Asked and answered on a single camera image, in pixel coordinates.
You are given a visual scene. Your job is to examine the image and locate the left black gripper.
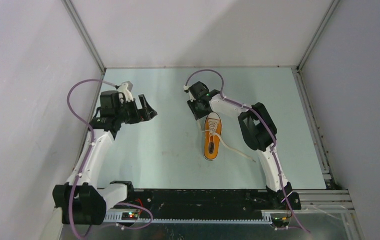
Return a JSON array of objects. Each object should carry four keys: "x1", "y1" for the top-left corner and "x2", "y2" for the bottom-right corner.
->
[{"x1": 115, "y1": 94, "x2": 156, "y2": 125}]

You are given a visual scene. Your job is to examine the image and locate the white shoelace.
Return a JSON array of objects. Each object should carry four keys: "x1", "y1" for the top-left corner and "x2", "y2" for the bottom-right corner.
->
[{"x1": 196, "y1": 117, "x2": 256, "y2": 162}]

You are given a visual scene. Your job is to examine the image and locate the orange canvas sneaker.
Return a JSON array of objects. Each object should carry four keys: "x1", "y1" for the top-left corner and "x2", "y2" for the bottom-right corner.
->
[{"x1": 203, "y1": 112, "x2": 222, "y2": 161}]

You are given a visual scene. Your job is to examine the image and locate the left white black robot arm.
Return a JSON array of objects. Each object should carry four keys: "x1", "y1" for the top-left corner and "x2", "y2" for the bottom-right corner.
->
[{"x1": 52, "y1": 90, "x2": 157, "y2": 225}]

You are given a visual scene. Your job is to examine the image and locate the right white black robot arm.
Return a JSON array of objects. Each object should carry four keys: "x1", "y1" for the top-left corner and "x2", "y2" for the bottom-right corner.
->
[{"x1": 184, "y1": 81, "x2": 301, "y2": 210}]

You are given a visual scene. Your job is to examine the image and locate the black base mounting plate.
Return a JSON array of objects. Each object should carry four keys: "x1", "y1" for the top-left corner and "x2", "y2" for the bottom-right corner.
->
[{"x1": 114, "y1": 184, "x2": 301, "y2": 222}]

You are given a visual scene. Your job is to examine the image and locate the left controller board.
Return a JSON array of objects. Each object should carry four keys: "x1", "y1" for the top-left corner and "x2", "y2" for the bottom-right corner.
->
[{"x1": 121, "y1": 211, "x2": 139, "y2": 221}]

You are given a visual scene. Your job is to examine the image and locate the controller board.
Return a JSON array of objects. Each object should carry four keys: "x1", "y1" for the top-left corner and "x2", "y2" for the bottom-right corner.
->
[
  {"x1": 121, "y1": 211, "x2": 139, "y2": 221},
  {"x1": 271, "y1": 217, "x2": 291, "y2": 229}
]

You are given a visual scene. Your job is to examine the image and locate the right controller board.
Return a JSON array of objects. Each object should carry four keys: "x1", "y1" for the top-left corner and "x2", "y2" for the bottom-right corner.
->
[{"x1": 271, "y1": 217, "x2": 291, "y2": 229}]

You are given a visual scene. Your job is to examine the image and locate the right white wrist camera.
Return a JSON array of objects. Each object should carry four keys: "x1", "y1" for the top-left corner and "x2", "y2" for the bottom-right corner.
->
[{"x1": 183, "y1": 85, "x2": 195, "y2": 102}]

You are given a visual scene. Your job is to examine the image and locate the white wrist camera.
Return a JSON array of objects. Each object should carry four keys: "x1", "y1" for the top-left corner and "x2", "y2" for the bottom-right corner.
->
[
  {"x1": 183, "y1": 85, "x2": 195, "y2": 102},
  {"x1": 116, "y1": 81, "x2": 134, "y2": 102}
]

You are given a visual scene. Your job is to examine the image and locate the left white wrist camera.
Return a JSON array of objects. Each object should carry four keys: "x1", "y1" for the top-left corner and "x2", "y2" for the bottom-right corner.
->
[{"x1": 116, "y1": 81, "x2": 134, "y2": 102}]

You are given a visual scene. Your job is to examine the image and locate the grey slotted cable duct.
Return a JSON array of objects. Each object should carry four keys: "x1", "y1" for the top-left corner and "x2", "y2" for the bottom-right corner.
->
[{"x1": 103, "y1": 211, "x2": 273, "y2": 225}]

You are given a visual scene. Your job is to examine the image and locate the aluminium frame rail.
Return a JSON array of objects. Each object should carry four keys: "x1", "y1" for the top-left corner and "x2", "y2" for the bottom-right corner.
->
[{"x1": 296, "y1": 189, "x2": 355, "y2": 214}]

